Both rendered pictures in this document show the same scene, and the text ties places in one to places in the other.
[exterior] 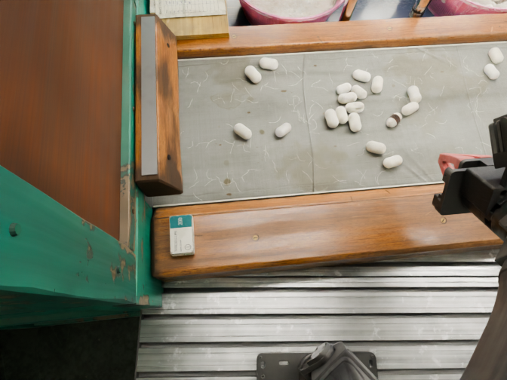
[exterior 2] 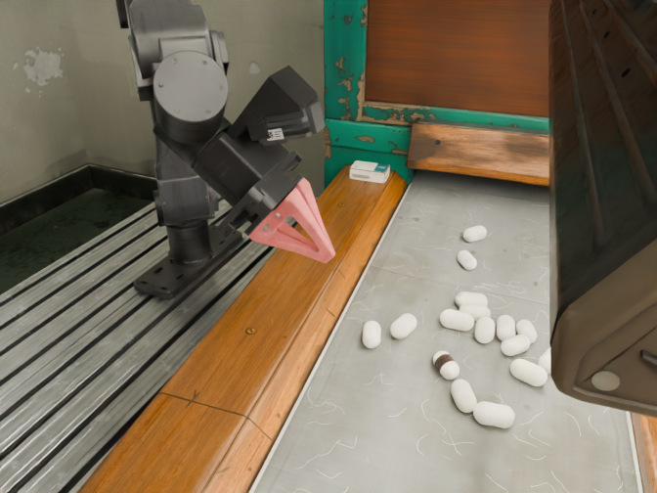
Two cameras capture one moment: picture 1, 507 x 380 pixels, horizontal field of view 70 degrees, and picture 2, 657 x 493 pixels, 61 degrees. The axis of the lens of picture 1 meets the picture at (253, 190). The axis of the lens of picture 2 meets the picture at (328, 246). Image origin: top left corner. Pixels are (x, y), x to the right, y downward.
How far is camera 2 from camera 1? 85 cm
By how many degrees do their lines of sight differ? 71
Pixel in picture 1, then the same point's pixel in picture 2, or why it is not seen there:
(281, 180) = (398, 248)
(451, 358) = (93, 356)
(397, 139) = (409, 366)
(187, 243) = (359, 166)
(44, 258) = not seen: outside the picture
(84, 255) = (344, 12)
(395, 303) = (195, 336)
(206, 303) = not seen: hidden behind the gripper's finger
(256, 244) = (334, 203)
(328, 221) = not seen: hidden behind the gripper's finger
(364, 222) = (303, 267)
